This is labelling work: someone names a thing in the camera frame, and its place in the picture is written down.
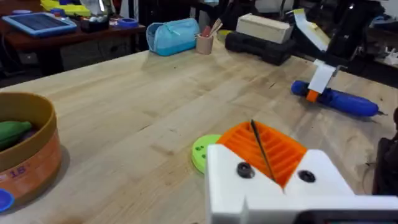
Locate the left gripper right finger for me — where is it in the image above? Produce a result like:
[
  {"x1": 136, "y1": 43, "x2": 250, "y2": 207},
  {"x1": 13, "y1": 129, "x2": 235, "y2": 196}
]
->
[{"x1": 253, "y1": 120, "x2": 355, "y2": 195}]

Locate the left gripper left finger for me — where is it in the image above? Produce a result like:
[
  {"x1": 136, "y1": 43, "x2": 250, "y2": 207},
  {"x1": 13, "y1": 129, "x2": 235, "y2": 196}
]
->
[{"x1": 205, "y1": 120, "x2": 284, "y2": 224}]

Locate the blue electric screwdriver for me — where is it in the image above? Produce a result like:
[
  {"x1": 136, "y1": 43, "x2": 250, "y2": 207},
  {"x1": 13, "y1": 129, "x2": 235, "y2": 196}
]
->
[{"x1": 291, "y1": 80, "x2": 388, "y2": 118}]

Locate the green disc with holes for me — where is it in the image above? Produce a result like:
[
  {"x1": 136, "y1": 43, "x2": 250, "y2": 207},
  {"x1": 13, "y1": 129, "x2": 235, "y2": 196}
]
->
[{"x1": 191, "y1": 134, "x2": 222, "y2": 174}]

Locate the right wrist flat plate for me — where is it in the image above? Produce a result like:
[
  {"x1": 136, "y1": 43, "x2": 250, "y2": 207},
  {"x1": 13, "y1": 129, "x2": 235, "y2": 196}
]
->
[{"x1": 292, "y1": 8, "x2": 331, "y2": 53}]

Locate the black plastic case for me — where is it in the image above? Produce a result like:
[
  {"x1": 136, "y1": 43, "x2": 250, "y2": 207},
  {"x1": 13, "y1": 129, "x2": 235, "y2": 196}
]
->
[{"x1": 224, "y1": 30, "x2": 297, "y2": 67}]

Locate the pale wooden box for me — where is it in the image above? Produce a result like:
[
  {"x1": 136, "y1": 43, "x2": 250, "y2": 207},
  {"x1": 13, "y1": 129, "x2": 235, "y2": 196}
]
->
[{"x1": 235, "y1": 13, "x2": 294, "y2": 45}]

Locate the pink cup with sticks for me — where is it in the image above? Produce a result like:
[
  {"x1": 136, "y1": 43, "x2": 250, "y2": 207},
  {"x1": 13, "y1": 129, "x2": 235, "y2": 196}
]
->
[{"x1": 195, "y1": 18, "x2": 223, "y2": 55}]

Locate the light blue zip pouch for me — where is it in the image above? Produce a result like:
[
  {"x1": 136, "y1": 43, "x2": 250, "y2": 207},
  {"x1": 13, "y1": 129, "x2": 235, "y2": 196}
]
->
[{"x1": 146, "y1": 17, "x2": 201, "y2": 57}]

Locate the small blue round tub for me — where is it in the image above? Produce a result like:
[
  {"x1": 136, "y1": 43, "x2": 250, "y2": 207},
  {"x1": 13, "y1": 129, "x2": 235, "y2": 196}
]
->
[{"x1": 117, "y1": 17, "x2": 139, "y2": 29}]

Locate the brown round toy tub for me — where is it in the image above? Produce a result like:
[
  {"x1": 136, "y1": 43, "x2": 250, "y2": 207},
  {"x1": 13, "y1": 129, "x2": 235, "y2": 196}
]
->
[{"x1": 0, "y1": 92, "x2": 62, "y2": 215}]

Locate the dark wooden desk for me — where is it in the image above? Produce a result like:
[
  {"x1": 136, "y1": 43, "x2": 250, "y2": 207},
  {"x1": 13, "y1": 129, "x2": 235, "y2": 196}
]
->
[{"x1": 0, "y1": 23, "x2": 147, "y2": 77}]

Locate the yellow plastic thing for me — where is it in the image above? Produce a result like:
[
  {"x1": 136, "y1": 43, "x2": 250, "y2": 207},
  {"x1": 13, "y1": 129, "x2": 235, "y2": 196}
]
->
[{"x1": 40, "y1": 0, "x2": 91, "y2": 18}]

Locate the blue flat tray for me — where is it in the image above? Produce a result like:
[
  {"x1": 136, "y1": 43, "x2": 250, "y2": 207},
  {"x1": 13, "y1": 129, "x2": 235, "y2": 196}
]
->
[{"x1": 1, "y1": 12, "x2": 78, "y2": 39}]

